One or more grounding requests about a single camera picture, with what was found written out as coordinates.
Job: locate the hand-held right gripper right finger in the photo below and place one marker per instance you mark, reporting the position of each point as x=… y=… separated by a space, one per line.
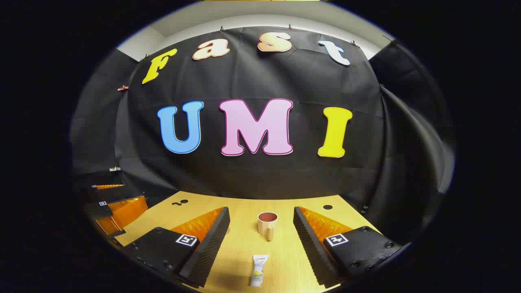
x=309 y=248

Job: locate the black backdrop cloth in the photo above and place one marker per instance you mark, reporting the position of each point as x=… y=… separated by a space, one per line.
x=260 y=179

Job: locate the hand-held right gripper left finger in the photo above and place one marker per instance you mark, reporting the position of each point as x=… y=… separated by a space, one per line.
x=211 y=240

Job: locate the silver metal clip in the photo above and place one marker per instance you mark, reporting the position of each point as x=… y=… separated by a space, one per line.
x=115 y=168

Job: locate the wooden desktop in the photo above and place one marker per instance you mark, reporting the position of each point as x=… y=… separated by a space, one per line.
x=244 y=244

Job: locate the beige cup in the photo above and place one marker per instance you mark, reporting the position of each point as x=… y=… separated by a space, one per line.
x=266 y=228

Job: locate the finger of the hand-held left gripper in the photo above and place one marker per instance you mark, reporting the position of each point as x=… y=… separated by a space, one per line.
x=114 y=194
x=101 y=209

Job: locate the white toothpaste tube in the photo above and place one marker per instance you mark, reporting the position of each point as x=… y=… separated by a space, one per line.
x=259 y=270

